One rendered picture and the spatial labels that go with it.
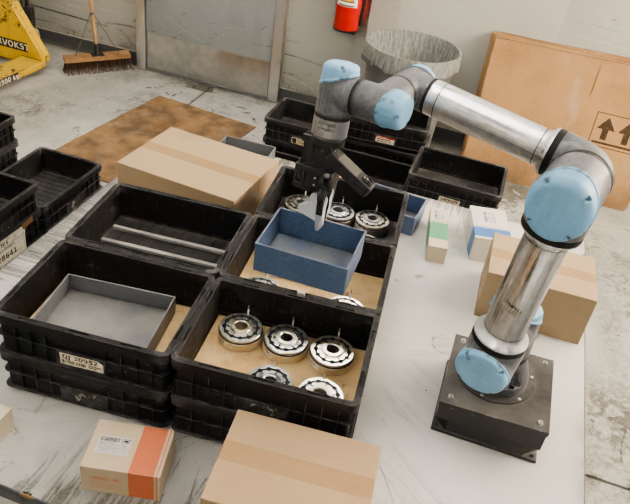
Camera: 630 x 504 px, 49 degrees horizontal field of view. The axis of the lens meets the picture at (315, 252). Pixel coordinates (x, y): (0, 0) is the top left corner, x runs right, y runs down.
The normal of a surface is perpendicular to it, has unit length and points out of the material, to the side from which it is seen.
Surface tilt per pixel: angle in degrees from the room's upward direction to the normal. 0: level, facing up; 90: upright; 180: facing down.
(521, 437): 90
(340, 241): 92
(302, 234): 92
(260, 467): 0
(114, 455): 0
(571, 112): 79
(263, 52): 90
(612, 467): 0
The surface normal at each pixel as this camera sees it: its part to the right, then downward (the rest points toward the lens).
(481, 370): -0.56, 0.55
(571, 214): -0.52, 0.35
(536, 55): -0.29, 0.39
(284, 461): 0.12, -0.81
